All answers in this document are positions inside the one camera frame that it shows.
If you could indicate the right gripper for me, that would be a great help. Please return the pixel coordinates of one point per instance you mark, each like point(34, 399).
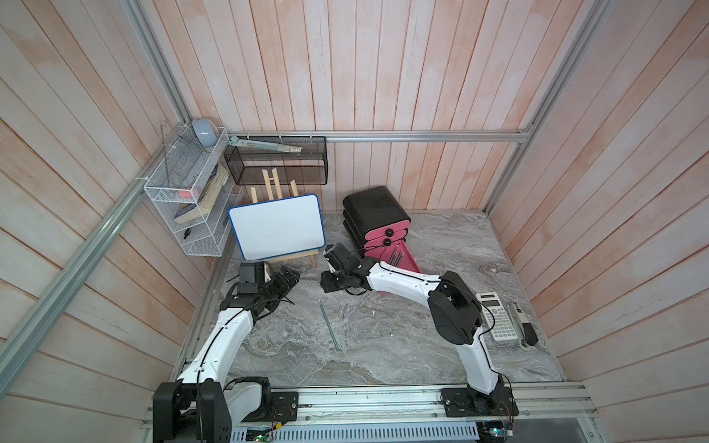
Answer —
point(325, 280)

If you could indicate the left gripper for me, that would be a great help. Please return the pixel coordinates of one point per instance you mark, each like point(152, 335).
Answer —
point(284, 286)

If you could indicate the pink bottom drawer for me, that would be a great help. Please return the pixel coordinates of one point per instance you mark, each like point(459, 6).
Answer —
point(408, 263)

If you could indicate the black drawer cabinet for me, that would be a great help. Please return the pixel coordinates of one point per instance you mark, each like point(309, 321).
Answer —
point(370, 209)

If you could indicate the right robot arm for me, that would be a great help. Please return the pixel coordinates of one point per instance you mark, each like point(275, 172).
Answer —
point(456, 313)

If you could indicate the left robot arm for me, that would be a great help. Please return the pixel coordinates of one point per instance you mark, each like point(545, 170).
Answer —
point(202, 404)

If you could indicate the book on shelf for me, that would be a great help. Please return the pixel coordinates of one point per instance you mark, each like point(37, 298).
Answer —
point(193, 211)

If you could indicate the green white ruler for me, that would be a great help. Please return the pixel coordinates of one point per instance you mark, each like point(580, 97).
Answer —
point(247, 143)

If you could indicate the white calculator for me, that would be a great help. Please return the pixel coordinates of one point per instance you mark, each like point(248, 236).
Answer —
point(497, 318)

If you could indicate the grey round speaker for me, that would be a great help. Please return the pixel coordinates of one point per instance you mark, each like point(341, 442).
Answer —
point(205, 132)

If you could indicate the grey stapler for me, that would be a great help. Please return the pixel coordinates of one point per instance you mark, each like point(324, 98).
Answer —
point(523, 326)

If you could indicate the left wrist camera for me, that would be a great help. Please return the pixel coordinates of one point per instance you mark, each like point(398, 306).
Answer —
point(253, 277)

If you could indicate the white board blue frame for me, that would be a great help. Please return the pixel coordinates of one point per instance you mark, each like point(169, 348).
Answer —
point(277, 228)

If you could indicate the black mesh wall basket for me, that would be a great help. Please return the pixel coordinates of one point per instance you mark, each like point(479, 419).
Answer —
point(308, 168)

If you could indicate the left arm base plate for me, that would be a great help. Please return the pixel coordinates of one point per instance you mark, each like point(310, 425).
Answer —
point(280, 407)

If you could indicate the white wire wall shelf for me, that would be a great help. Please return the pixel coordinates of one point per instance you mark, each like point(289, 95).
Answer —
point(186, 165)

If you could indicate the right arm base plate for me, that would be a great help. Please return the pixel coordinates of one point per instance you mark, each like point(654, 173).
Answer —
point(466, 402)

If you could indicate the aluminium mounting rail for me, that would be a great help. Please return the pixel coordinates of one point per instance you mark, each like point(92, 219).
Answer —
point(548, 412)

